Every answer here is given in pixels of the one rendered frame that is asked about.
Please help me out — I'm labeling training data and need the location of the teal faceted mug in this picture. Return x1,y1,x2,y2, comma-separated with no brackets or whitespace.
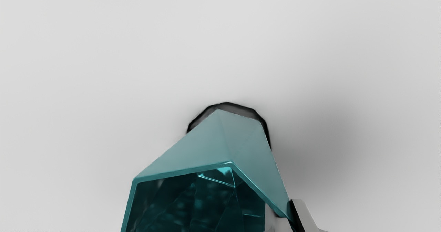
121,109,293,232

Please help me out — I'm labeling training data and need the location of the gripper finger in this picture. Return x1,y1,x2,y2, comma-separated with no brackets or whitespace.
289,199,328,232

